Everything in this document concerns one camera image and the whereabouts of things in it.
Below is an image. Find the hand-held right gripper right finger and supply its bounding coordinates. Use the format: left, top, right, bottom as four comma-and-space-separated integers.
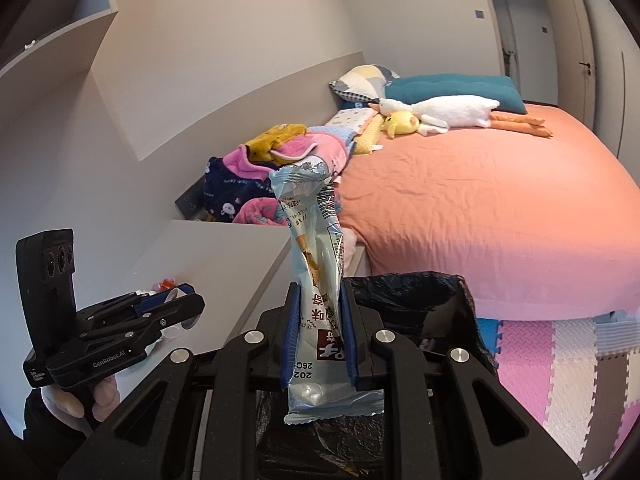
340, 282, 583, 480

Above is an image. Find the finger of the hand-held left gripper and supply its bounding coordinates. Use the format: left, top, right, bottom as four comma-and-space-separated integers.
142, 293, 207, 337
127, 283, 197, 317

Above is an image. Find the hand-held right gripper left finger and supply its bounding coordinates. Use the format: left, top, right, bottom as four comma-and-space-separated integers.
59, 282, 302, 480

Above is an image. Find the waste bin with black bag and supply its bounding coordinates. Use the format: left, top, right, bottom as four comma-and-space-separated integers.
252, 270, 501, 480

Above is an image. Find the light blue snack wrapper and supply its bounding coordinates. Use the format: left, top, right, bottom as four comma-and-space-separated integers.
268, 156, 384, 427

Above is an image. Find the person's left forearm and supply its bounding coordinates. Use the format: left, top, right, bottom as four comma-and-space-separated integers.
22, 389, 96, 447

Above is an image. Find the person's left hand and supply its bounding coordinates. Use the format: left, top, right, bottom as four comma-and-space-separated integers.
41, 375, 120, 422

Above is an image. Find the clear plastic cup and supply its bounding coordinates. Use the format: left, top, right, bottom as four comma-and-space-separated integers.
159, 287, 201, 342

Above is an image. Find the navy rabbit print pajamas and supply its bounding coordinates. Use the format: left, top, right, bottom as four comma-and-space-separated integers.
202, 156, 292, 226

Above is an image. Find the yellow printed garment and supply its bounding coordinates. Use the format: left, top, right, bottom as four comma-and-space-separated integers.
245, 123, 308, 163

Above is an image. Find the pink fleece garment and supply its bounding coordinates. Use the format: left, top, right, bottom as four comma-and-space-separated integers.
222, 130, 351, 181

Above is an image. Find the bed with orange sheet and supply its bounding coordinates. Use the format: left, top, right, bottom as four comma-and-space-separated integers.
334, 101, 640, 322

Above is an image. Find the pastel foam puzzle floor mat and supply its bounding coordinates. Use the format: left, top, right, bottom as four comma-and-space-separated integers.
475, 309, 640, 472

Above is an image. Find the yellow dotted cushion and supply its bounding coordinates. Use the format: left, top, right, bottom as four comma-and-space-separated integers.
352, 120, 386, 156

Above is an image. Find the small white dotted pillow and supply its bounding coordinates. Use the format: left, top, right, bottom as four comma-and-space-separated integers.
325, 107, 376, 131

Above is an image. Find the yellow duck plush toy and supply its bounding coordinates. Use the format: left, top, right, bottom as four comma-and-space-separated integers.
382, 111, 421, 140

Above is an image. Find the white goose plush toy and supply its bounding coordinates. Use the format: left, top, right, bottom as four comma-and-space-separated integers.
370, 95, 554, 140

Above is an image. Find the patchwork pillow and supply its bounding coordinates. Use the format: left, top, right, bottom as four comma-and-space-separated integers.
328, 64, 402, 108

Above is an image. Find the teal pillow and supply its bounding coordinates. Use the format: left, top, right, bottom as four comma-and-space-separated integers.
384, 74, 528, 115

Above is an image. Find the grey room door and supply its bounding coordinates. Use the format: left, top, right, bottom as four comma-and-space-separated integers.
482, 0, 556, 106

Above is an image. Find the white wardrobe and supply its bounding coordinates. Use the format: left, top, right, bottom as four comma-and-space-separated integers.
554, 0, 640, 161

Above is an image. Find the black wall socket panel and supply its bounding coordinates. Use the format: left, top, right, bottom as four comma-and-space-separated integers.
175, 175, 207, 221

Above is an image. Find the white wall shelf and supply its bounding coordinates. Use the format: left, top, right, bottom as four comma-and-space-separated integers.
0, 0, 121, 80

